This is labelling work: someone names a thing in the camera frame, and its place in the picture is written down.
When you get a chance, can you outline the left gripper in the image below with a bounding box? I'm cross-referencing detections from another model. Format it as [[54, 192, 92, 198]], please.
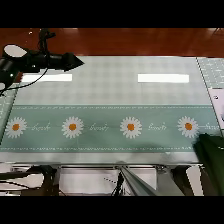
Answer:
[[49, 51, 85, 73]]

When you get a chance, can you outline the black cable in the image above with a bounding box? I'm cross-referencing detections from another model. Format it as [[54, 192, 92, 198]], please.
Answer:
[[111, 171, 126, 197], [0, 66, 51, 98]]

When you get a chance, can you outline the silver frame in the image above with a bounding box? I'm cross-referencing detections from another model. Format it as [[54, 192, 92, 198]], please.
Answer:
[[0, 161, 214, 197]]

